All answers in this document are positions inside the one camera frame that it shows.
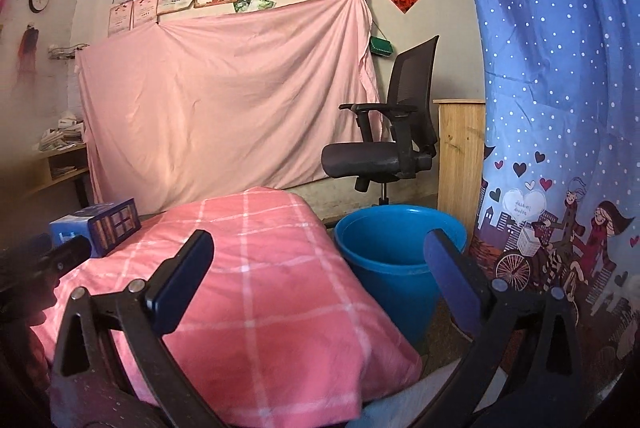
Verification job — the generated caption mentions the blue plastic bucket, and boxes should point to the blue plastic bucket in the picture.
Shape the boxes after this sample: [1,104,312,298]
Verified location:
[333,205,468,344]

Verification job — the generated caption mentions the pink checked tablecloth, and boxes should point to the pink checked tablecloth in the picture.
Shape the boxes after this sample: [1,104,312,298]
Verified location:
[30,185,424,428]

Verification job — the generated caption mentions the blue patterned curtain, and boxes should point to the blue patterned curtain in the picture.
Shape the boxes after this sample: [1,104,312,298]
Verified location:
[469,0,639,396]

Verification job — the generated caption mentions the stack of papers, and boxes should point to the stack of papers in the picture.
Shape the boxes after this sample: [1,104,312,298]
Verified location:
[34,110,85,153]

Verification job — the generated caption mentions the person's left hand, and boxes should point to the person's left hand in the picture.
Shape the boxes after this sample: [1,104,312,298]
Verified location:
[1,311,50,408]

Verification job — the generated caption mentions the blue cardboard box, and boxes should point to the blue cardboard box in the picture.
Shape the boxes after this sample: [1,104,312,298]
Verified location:
[49,198,141,258]

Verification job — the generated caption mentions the green hanging brush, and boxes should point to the green hanging brush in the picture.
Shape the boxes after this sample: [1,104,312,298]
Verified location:
[369,36,394,58]

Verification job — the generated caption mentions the wooden wall shelf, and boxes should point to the wooden wall shelf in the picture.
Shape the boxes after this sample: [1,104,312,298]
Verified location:
[25,143,89,206]

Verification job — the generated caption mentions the wooden cabinet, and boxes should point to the wooden cabinet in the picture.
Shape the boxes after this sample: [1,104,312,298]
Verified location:
[434,99,486,236]

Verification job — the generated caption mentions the black office chair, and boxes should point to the black office chair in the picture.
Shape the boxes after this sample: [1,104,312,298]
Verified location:
[321,36,439,205]

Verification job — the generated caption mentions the pink hanging sheet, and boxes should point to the pink hanging sheet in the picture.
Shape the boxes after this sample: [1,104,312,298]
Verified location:
[76,0,380,214]

